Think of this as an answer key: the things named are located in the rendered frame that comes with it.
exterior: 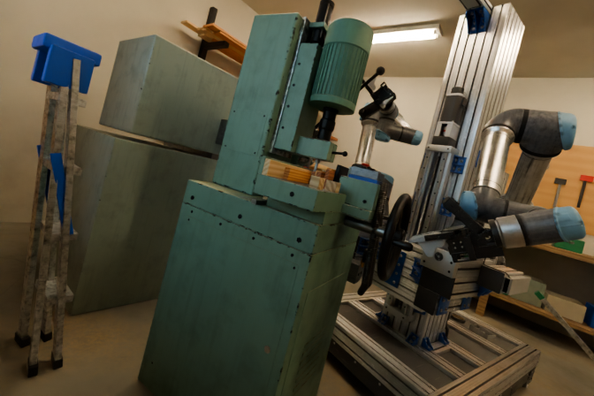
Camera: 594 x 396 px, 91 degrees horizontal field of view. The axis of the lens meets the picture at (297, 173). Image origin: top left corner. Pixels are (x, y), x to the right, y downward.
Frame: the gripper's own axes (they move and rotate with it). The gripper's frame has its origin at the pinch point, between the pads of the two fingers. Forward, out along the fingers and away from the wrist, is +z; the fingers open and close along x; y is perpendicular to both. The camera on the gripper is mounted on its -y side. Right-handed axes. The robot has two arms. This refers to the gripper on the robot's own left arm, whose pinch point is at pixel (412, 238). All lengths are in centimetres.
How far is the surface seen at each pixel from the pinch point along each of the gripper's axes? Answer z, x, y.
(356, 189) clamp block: 14.2, 6.0, -17.4
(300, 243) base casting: 28.9, -11.8, -4.8
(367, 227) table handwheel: 14.9, 9.1, -4.5
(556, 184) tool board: -99, 327, 6
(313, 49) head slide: 18, 8, -72
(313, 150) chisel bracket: 27.7, 8.7, -35.6
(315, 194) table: 18.1, -17.3, -17.0
